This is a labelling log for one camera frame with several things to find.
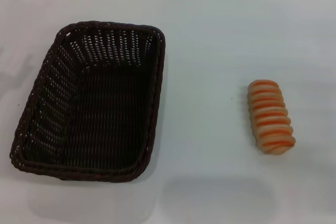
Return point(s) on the dark brown woven basket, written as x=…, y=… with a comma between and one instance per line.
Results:
x=105, y=119

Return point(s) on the orange striped bread roll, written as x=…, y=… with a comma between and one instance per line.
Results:
x=270, y=119

